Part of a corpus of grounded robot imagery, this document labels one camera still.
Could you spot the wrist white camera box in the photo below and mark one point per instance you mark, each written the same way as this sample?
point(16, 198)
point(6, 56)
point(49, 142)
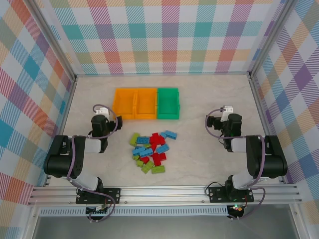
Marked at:
point(101, 111)
point(228, 109)

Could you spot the aluminium long floor rail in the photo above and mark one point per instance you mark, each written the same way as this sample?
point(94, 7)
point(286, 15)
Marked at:
point(162, 74)

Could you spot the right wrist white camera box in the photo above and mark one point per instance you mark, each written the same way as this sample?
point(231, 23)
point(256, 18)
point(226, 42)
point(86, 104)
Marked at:
point(228, 109)

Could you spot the aluminium mounting rail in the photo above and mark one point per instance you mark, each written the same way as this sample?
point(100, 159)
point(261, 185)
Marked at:
point(162, 195)

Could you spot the orange plastic bin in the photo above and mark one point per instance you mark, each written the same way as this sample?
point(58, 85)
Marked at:
point(123, 104)
point(145, 104)

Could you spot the aluminium frame leg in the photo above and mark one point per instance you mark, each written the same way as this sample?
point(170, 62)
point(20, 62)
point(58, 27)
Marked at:
point(32, 221)
point(299, 221)

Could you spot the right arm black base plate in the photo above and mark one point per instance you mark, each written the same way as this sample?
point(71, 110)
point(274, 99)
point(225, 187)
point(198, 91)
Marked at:
point(216, 195)

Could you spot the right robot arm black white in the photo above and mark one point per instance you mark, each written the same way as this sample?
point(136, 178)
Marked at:
point(271, 159)

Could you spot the aluminium frame post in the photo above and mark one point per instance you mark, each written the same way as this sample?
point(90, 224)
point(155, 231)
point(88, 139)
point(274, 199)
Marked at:
point(53, 37)
point(269, 37)

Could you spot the aluminium side floor rail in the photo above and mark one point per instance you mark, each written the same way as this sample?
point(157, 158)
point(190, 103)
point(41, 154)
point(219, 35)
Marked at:
point(65, 112)
point(261, 112)

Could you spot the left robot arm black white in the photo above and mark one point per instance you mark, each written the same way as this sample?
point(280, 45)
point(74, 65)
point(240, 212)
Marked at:
point(62, 159)

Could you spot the green plastic bin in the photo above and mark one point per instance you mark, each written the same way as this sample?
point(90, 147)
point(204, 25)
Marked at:
point(168, 104)

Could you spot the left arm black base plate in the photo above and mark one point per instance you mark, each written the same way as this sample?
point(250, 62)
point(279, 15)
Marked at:
point(114, 195)

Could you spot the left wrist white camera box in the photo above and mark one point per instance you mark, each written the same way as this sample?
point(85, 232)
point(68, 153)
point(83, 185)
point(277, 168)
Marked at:
point(101, 111)

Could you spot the red lego brick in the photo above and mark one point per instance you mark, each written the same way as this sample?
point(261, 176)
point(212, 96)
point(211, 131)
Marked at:
point(154, 136)
point(161, 141)
point(158, 159)
point(152, 142)
point(144, 159)
point(154, 149)

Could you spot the lime green lego brick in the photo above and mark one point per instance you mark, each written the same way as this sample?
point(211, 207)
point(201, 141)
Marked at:
point(147, 146)
point(158, 169)
point(134, 139)
point(140, 163)
point(147, 167)
point(135, 156)

